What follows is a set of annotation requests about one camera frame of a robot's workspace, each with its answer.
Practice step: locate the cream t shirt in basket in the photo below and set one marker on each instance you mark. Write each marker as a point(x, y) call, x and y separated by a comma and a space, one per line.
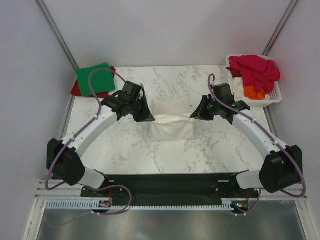
point(238, 87)

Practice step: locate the white plastic laundry basket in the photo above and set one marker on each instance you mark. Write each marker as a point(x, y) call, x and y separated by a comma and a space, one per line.
point(271, 98)

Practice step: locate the folded green t shirt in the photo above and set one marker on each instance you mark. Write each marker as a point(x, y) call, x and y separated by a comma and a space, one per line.
point(101, 81)

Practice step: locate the orange t shirt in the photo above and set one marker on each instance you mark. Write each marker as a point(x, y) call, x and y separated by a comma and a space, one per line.
point(251, 93)

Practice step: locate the white slotted cable duct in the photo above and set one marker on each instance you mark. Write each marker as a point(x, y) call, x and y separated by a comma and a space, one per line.
point(99, 205)

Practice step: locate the left aluminium corner post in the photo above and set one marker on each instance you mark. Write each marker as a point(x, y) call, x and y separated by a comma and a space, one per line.
point(56, 32)

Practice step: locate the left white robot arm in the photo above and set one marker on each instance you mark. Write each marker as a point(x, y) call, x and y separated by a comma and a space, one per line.
point(64, 156)

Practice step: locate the white Coca-Cola t shirt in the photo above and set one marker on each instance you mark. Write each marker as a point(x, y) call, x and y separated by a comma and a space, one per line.
point(172, 120)

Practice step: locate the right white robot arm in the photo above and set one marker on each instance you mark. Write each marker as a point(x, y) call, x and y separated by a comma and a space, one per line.
point(282, 168)

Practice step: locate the folded dark red t shirt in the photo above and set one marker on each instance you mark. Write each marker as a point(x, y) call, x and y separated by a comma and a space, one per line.
point(77, 93)

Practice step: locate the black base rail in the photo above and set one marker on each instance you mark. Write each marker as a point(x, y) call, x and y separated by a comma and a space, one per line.
point(171, 189)

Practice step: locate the crimson pink t shirt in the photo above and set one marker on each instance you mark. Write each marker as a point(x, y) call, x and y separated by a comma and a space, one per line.
point(256, 71)

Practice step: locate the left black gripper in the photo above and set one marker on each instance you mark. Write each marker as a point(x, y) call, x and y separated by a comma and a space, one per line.
point(145, 116)

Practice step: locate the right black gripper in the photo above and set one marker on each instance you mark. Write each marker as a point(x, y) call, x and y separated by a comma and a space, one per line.
point(200, 113)

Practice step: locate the aluminium corner post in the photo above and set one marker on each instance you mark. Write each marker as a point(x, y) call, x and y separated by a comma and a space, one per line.
point(56, 32)
point(280, 26)

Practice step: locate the right aluminium corner post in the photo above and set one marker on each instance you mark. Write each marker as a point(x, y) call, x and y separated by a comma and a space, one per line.
point(280, 26)

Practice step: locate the dark red garment in basket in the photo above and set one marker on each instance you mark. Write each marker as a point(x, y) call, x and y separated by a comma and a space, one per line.
point(236, 73)

